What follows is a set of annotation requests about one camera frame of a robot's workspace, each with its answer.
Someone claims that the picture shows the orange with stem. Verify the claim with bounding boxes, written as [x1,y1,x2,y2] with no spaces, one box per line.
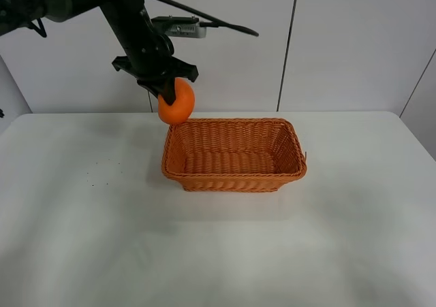
[157,78,195,125]

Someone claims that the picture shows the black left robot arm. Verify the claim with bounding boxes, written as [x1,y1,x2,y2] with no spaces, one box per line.
[1,0,198,105]

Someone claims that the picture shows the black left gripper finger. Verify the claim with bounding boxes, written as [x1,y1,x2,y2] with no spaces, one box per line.
[137,80,166,99]
[161,78,176,105]

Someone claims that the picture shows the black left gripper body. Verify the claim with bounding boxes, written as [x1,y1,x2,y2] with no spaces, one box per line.
[112,34,198,82]

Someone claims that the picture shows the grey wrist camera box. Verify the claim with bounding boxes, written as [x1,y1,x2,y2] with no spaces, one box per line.
[151,16,206,39]

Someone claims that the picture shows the orange wicker basket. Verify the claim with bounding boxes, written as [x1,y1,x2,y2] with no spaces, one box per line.
[161,118,307,193]

